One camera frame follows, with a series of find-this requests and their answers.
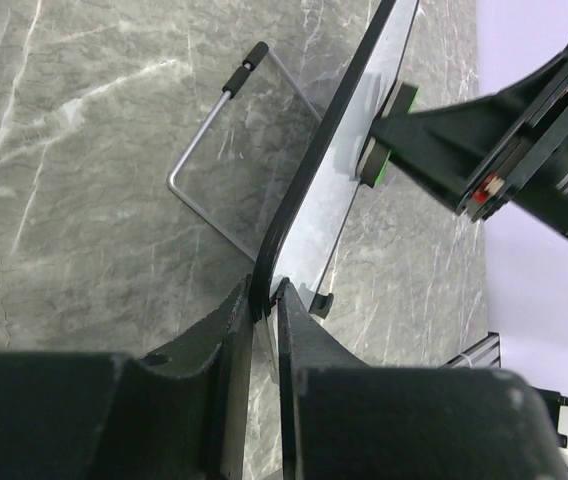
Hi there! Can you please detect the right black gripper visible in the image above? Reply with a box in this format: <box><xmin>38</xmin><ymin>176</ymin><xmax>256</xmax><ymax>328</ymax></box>
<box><xmin>371</xmin><ymin>44</ymin><xmax>568</xmax><ymax>223</ymax></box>

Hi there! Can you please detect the aluminium front rail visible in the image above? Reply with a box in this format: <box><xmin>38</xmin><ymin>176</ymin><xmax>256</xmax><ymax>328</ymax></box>
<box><xmin>442</xmin><ymin>332</ymin><xmax>502</xmax><ymax>369</ymax></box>

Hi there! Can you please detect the small black-framed whiteboard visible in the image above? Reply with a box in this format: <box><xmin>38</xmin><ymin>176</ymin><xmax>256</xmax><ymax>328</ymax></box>
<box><xmin>167</xmin><ymin>0</ymin><xmax>421</xmax><ymax>321</ymax></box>

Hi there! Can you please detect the green whiteboard eraser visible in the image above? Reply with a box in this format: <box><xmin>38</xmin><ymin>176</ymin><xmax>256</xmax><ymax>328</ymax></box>
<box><xmin>356</xmin><ymin>80</ymin><xmax>418</xmax><ymax>188</ymax></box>

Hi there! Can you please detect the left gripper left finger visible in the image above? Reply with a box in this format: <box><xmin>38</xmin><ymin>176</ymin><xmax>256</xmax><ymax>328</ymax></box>
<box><xmin>0</xmin><ymin>280</ymin><xmax>253</xmax><ymax>479</ymax></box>

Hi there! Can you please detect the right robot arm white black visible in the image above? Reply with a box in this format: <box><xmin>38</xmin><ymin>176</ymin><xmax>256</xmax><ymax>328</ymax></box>
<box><xmin>370</xmin><ymin>44</ymin><xmax>568</xmax><ymax>240</ymax></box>

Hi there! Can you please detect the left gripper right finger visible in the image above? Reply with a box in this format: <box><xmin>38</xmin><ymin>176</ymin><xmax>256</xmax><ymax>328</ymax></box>
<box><xmin>276</xmin><ymin>282</ymin><xmax>568</xmax><ymax>479</ymax></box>

